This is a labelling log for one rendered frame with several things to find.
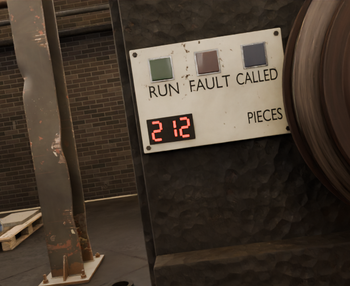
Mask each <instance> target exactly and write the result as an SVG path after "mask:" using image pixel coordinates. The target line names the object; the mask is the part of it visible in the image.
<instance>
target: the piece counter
mask: <svg viewBox="0 0 350 286"><path fill-rule="evenodd" d="M185 119H187V117H182V118H180V120H185ZM152 123H153V124H157V123H159V121H155V122H152ZM159 124H160V130H161V129H162V125H161V123H159ZM173 125H174V128H176V122H175V121H173ZM187 125H190V123H189V119H187ZM183 128H188V126H184V127H181V129H180V136H183V137H189V134H187V135H182V129H183ZM160 130H156V131H154V133H156V132H160ZM174 132H175V136H177V130H176V129H175V130H174ZM154 133H152V138H153V140H154V139H155V135H154ZM161 140H162V139H161V138H159V139H155V141H161Z"/></svg>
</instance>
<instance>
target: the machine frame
mask: <svg viewBox="0 0 350 286"><path fill-rule="evenodd" d="M108 1H109V8H110V15H111V23H112V30H113V34H114V42H115V49H116V56H117V61H118V68H119V76H120V83H121V88H122V95H123V102H124V109H125V114H126V121H127V129H128V136H129V141H130V148H131V155H132V163H133V167H134V174H135V182H136V189H137V196H138V201H139V208H140V215H141V223H142V227H143V234H144V242H145V249H146V253H147V261H148V268H149V275H150V280H151V286H350V206H349V205H347V204H346V203H345V202H343V201H341V200H340V199H339V198H338V197H336V196H335V195H334V194H333V193H332V192H331V191H329V190H328V189H327V188H326V187H325V186H324V185H323V184H322V183H321V182H320V180H319V179H318V178H317V177H316V176H315V175H314V173H313V172H312V171H311V170H310V168H309V167H308V165H307V164H306V162H305V161H304V159H303V158H302V156H301V154H300V152H299V150H298V148H297V146H296V144H295V142H294V140H293V137H292V135H291V133H287V134H279V135H275V136H267V137H259V138H252V139H247V140H239V141H231V142H223V143H218V144H211V145H203V146H195V147H190V148H183V149H174V150H167V151H162V152H154V153H147V154H145V153H144V147H143V140H142V135H141V127H140V120H139V113H138V105H137V101H136V94H135V86H134V79H133V74H132V67H131V59H130V51H132V50H137V49H144V48H151V47H158V46H162V45H169V44H177V43H184V42H188V41H196V40H203V39H210V38H215V37H222V36H229V35H236V34H241V33H248V32H255V31H262V30H269V29H274V28H280V29H281V37H282V46H283V52H284V55H285V49H286V45H287V42H288V38H289V35H290V31H291V29H292V26H293V24H294V21H295V19H296V17H297V15H298V13H299V11H300V9H301V7H302V5H303V4H304V2H305V0H108Z"/></svg>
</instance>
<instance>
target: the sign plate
mask: <svg viewBox="0 0 350 286"><path fill-rule="evenodd" d="M260 43H264V49H265V57H266V64H265V65H258V66H250V67H245V63H244V55H243V46H245V45H252V44H260ZM214 50H216V51H217V56H218V64H219V71H216V72H212V73H205V74H198V68H197V60H196V55H195V54H196V53H200V52H207V51H214ZM167 57H170V63H171V67H172V75H173V78H171V79H163V80H158V81H152V77H151V70H150V65H149V60H155V59H159V58H167ZM130 59H131V67H132V74H133V79H134V86H135V94H136V101H137V108H138V113H139V120H140V127H141V135H142V140H143V147H144V153H145V154H147V153H154V152H162V151H167V150H174V149H183V148H190V147H195V146H203V145H211V144H218V143H223V142H231V141H239V140H247V139H252V138H259V137H267V136H275V135H279V134H287V133H291V132H290V129H289V126H288V122H287V119H286V115H285V109H284V102H283V96H282V68H283V62H284V52H283V46H282V37H281V29H280V28H274V29H269V30H262V31H255V32H248V33H241V34H236V35H229V36H222V37H215V38H210V39H203V40H196V41H188V42H184V43H177V44H169V45H162V46H158V47H151V48H144V49H137V50H132V51H130ZM182 117H187V119H189V123H190V125H188V122H187V119H185V120H180V118H182ZM155 121H159V123H161V125H162V129H161V130H160V124H159V123H157V124H153V123H152V122H155ZM173 121H175V122H176V128H174V125H173ZM184 126H188V128H183V129H182V135H187V134H189V137H183V136H180V129H181V127H184ZM175 129H176V130H177V136H175V132H174V130H175ZM156 130H160V132H156V133H154V131H156ZM152 133H154V135H155V139H159V138H161V139H162V140H161V141H155V139H154V140H153V138H152Z"/></svg>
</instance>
